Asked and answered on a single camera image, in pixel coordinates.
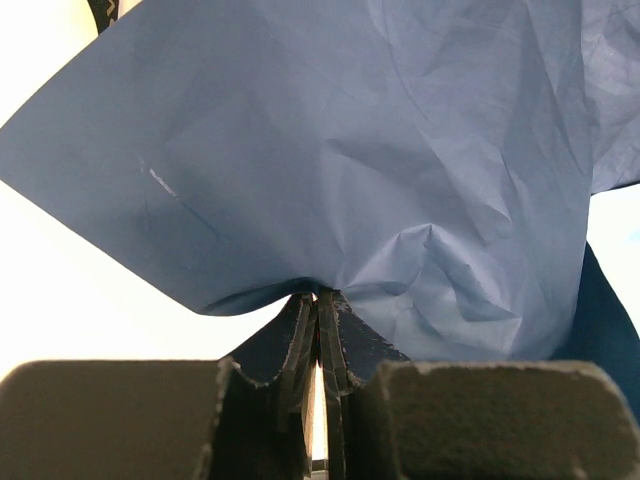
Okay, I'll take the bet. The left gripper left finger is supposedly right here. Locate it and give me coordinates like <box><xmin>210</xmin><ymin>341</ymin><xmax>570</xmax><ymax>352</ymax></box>
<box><xmin>1</xmin><ymin>294</ymin><xmax>315</xmax><ymax>479</ymax></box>

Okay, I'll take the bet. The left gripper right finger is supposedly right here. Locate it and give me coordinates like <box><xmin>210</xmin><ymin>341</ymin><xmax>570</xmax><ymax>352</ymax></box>
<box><xmin>317</xmin><ymin>290</ymin><xmax>639</xmax><ymax>479</ymax></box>

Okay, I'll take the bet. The blue wrapping paper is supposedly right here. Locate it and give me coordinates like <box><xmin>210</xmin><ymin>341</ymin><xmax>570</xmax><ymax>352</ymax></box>
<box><xmin>1</xmin><ymin>1</ymin><xmax>639</xmax><ymax>389</ymax></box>

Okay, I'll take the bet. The black gold-lettered ribbon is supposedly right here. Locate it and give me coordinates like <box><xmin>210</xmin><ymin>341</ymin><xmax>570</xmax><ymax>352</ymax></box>
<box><xmin>87</xmin><ymin>0</ymin><xmax>141</xmax><ymax>34</ymax></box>

